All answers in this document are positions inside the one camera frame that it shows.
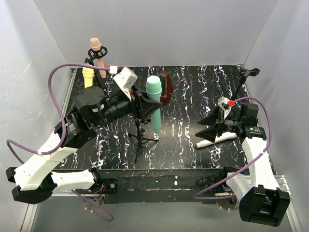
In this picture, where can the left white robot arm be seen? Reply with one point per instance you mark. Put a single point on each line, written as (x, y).
(35, 179)

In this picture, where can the black tripod shock-mount stand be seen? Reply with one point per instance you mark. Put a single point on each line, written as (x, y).
(99, 80)

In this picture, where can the tall black clip stand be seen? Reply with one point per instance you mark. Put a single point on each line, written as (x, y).
(244, 73)

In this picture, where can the pink microphone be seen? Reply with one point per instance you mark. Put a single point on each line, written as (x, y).
(99, 51)

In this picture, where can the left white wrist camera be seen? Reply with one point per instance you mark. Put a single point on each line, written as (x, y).
(125, 80)

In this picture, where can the black front mounting rail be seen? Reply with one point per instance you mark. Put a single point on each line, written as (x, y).
(155, 185)

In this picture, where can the small black tripod clip stand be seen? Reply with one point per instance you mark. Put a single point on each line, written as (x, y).
(139, 136)

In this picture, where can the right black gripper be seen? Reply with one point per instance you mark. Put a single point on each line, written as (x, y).
(222, 124)

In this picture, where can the teal microphone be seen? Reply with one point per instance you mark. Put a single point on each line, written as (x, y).
(154, 90)

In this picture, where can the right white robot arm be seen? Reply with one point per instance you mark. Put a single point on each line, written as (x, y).
(261, 199)

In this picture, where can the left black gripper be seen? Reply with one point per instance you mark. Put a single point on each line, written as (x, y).
(139, 105)

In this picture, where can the brown metronome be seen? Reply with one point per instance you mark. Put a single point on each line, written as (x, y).
(167, 87)

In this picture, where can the yellow microphone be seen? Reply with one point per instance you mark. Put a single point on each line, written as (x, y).
(88, 75)

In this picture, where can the white microphone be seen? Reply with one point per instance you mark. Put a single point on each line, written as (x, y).
(223, 137)

